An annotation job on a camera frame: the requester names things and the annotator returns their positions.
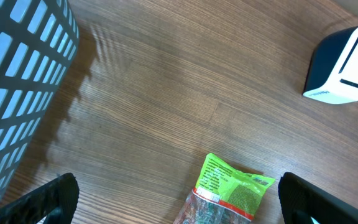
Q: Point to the green snack bag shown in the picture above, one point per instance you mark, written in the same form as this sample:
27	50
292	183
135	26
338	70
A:
223	194

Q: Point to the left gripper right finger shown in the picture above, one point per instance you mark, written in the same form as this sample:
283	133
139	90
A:
303	202

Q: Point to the white barcode scanner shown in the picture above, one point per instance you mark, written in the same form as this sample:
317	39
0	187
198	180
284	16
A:
333	73

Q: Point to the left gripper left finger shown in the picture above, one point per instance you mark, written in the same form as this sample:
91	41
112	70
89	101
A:
54	202

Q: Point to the grey plastic shopping basket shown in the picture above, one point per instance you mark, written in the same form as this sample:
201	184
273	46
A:
38	42

